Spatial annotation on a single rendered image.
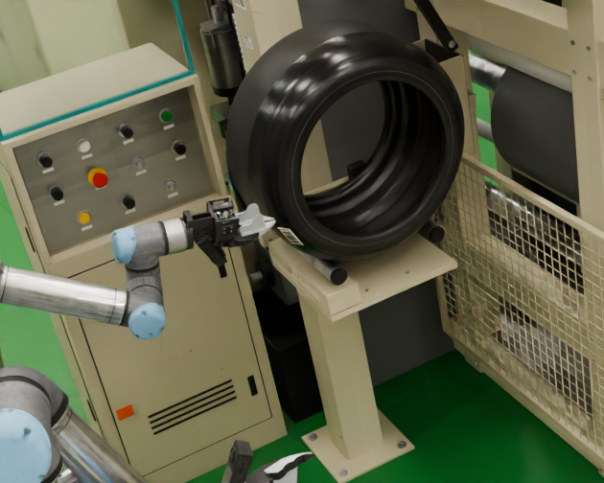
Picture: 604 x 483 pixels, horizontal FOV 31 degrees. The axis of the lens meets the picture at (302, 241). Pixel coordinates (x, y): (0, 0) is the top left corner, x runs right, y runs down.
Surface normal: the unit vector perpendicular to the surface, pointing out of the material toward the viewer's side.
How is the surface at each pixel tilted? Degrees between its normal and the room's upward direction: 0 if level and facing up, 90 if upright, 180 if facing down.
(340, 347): 90
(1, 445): 83
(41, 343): 0
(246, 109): 55
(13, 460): 83
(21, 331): 0
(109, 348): 90
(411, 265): 0
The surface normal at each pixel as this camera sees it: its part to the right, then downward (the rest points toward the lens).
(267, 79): -0.66, -0.48
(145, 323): 0.17, 0.47
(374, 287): -0.18, -0.85
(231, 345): 0.43, 0.38
